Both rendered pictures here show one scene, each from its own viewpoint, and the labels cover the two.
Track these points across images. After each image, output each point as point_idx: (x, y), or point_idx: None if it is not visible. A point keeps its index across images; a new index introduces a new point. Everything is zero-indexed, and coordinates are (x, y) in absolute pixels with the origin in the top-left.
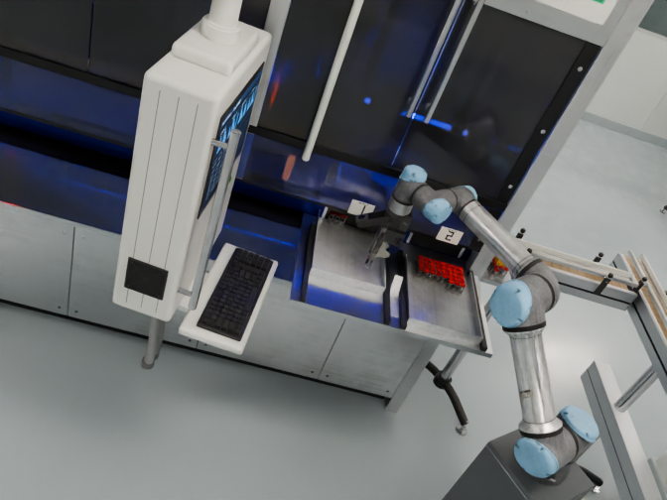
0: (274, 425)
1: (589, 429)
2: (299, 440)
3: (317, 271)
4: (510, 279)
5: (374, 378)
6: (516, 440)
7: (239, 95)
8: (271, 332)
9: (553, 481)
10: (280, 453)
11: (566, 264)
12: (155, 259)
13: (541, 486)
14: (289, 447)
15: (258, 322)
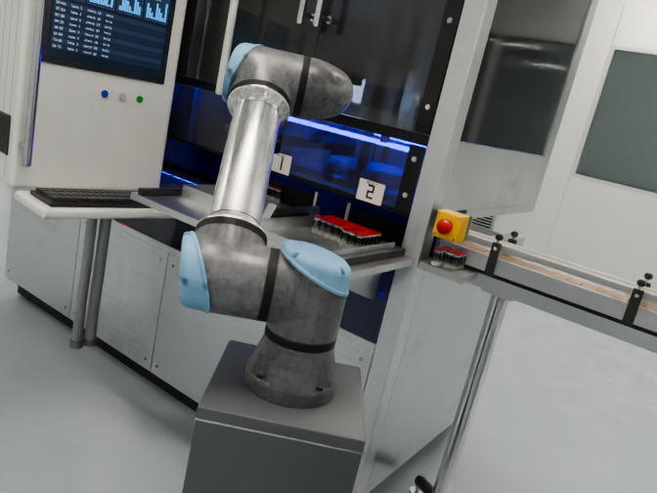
0: (169, 466)
1: (311, 255)
2: (181, 490)
3: (187, 190)
4: (468, 275)
5: None
6: None
7: None
8: (209, 351)
9: (265, 384)
10: (145, 489)
11: (567, 269)
12: (6, 105)
13: (244, 391)
14: (162, 490)
15: (198, 335)
